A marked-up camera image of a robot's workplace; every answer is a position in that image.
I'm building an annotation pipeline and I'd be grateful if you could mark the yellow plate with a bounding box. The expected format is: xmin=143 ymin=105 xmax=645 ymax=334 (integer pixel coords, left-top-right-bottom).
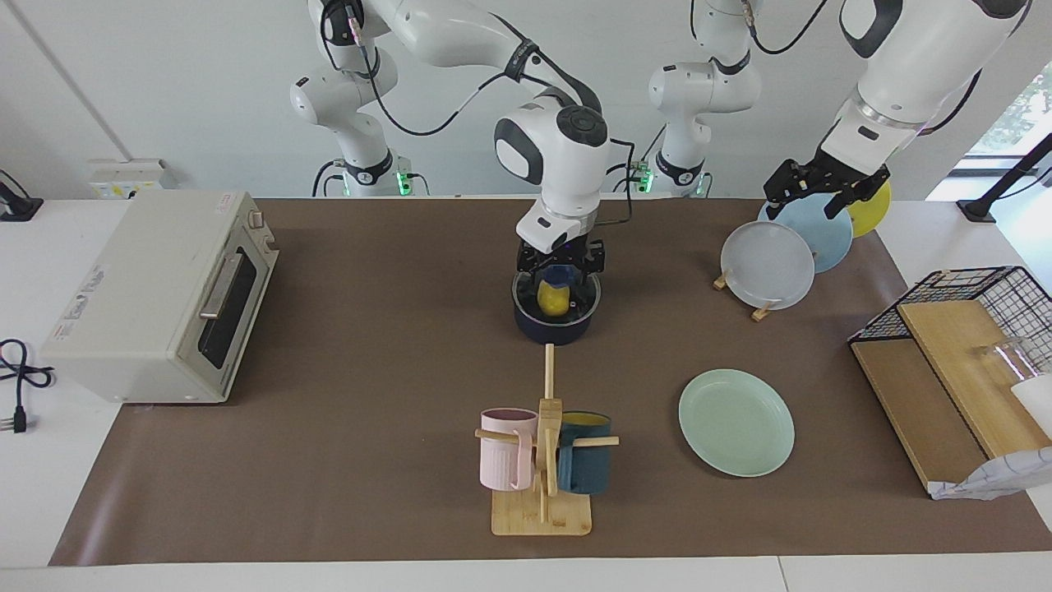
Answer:
xmin=847 ymin=179 xmax=892 ymax=239

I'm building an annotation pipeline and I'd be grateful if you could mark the light blue plate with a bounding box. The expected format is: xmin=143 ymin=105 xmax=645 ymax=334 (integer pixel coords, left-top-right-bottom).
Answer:
xmin=758 ymin=197 xmax=854 ymax=274

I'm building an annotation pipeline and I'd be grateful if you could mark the grey plate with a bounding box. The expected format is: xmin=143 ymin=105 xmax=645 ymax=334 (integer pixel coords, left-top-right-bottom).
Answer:
xmin=721 ymin=220 xmax=815 ymax=311

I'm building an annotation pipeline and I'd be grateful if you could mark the wooden plate rack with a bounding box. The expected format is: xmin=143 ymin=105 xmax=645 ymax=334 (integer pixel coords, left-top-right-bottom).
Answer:
xmin=713 ymin=271 xmax=777 ymax=322

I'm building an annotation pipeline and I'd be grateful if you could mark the pale green plate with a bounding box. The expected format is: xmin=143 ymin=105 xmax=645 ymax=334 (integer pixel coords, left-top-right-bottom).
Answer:
xmin=678 ymin=368 xmax=796 ymax=478

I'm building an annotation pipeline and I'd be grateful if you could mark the black stand clamp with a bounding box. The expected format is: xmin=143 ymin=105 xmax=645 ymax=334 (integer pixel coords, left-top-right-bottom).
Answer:
xmin=957 ymin=132 xmax=1052 ymax=223

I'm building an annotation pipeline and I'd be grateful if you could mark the pink mug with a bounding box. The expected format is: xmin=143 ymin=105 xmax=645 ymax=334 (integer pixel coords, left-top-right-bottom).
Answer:
xmin=480 ymin=408 xmax=539 ymax=492

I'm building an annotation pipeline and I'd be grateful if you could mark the dark teal mug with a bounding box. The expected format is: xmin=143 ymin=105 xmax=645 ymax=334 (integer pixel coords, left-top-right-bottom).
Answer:
xmin=557 ymin=411 xmax=613 ymax=495

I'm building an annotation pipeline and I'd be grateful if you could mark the brown table mat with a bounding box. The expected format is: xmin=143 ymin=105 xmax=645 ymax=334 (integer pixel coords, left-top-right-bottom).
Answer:
xmin=49 ymin=197 xmax=1052 ymax=567

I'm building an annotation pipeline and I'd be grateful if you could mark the clear glass cup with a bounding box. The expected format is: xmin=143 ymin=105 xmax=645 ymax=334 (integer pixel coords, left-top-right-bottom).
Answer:
xmin=976 ymin=337 xmax=1052 ymax=389

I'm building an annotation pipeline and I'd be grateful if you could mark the wooden mug tree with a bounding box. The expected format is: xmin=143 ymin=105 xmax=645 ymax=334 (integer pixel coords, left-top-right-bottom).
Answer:
xmin=474 ymin=344 xmax=620 ymax=537

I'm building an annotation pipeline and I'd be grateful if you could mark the white cup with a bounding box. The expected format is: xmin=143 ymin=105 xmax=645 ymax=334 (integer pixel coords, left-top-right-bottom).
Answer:
xmin=1011 ymin=374 xmax=1052 ymax=438

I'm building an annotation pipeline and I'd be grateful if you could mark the white checked cloth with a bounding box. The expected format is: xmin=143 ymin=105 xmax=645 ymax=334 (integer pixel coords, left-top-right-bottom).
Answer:
xmin=929 ymin=448 xmax=1052 ymax=501

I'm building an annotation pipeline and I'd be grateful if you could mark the beige toaster oven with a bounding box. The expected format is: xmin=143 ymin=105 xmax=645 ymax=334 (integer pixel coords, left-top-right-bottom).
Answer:
xmin=41 ymin=191 xmax=280 ymax=405

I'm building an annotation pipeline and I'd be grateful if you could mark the black pot purple handle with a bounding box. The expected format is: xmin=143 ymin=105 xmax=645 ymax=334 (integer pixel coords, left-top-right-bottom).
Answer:
xmin=514 ymin=273 xmax=602 ymax=346

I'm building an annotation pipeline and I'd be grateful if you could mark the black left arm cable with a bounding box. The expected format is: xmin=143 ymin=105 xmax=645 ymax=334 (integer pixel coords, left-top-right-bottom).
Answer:
xmin=689 ymin=0 xmax=987 ymax=141

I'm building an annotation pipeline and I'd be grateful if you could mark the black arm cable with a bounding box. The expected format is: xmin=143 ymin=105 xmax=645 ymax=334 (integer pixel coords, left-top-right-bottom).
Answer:
xmin=319 ymin=0 xmax=635 ymax=224
xmin=689 ymin=0 xmax=987 ymax=141

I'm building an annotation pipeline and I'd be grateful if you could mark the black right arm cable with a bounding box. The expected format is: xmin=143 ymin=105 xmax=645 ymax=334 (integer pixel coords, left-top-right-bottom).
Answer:
xmin=319 ymin=0 xmax=635 ymax=224

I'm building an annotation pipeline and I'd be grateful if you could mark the wood and wire shelf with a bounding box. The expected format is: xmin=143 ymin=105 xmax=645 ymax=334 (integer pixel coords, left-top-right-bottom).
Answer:
xmin=849 ymin=266 xmax=1052 ymax=494

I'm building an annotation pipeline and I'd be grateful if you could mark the white wall socket box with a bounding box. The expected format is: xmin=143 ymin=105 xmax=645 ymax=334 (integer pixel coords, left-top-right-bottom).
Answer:
xmin=89 ymin=159 xmax=178 ymax=200

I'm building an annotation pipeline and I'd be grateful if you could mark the black desk mount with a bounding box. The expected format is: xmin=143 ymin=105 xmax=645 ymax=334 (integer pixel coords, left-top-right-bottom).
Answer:
xmin=0 ymin=169 xmax=44 ymax=223

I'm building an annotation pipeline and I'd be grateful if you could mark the black power cord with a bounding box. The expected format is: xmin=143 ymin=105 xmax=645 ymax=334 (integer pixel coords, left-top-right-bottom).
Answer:
xmin=0 ymin=339 xmax=55 ymax=434

